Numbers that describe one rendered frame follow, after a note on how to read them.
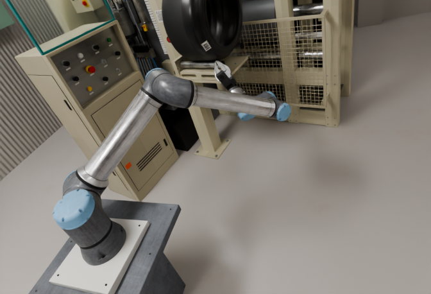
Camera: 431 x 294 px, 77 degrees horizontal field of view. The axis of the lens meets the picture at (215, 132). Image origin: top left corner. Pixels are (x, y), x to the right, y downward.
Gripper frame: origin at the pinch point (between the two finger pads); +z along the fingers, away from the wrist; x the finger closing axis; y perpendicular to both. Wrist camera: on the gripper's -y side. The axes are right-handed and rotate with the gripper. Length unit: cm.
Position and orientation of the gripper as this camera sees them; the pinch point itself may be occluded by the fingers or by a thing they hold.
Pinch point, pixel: (216, 62)
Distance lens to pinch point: 155.8
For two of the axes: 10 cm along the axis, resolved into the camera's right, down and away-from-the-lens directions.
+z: -4.4, -8.4, 3.2
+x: 8.2, -5.2, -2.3
